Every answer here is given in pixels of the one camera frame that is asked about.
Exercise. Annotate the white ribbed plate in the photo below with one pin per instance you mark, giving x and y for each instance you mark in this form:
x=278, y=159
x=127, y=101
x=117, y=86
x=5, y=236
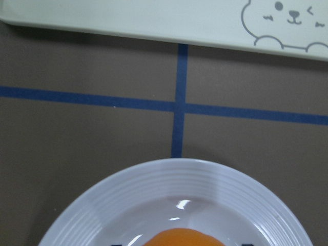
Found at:
x=133, y=205

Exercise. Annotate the cream bear tray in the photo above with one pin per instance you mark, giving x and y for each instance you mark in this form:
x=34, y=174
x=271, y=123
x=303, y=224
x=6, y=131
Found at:
x=288, y=28

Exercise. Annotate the orange fruit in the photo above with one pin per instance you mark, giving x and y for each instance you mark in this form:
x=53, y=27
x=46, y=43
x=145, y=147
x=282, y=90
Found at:
x=182, y=237

